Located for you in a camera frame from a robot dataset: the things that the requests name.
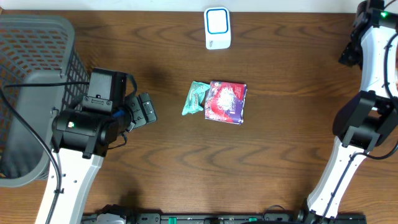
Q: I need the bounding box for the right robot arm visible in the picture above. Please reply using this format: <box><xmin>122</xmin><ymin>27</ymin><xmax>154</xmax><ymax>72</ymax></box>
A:
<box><xmin>295</xmin><ymin>0</ymin><xmax>397</xmax><ymax>223</ymax></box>

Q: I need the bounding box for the teal wipes packet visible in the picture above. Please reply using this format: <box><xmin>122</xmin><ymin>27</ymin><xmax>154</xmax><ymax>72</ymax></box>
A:
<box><xmin>182</xmin><ymin>81</ymin><xmax>210</xmax><ymax>116</ymax></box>

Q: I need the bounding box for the grey plastic basket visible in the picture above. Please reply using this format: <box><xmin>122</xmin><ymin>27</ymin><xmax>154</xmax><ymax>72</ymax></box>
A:
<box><xmin>1</xmin><ymin>15</ymin><xmax>90</xmax><ymax>188</ymax></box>

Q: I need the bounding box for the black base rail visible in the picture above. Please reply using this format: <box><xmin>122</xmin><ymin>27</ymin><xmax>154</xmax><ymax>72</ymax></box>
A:
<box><xmin>80</xmin><ymin>205</ymin><xmax>367</xmax><ymax>224</ymax></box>

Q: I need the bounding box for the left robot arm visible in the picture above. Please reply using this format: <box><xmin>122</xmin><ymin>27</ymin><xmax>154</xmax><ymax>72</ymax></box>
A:
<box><xmin>36</xmin><ymin>93</ymin><xmax>157</xmax><ymax>223</ymax></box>

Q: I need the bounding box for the purple red snack packet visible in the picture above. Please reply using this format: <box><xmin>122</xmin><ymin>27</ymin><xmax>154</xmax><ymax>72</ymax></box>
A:
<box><xmin>205</xmin><ymin>81</ymin><xmax>248</xmax><ymax>125</ymax></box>

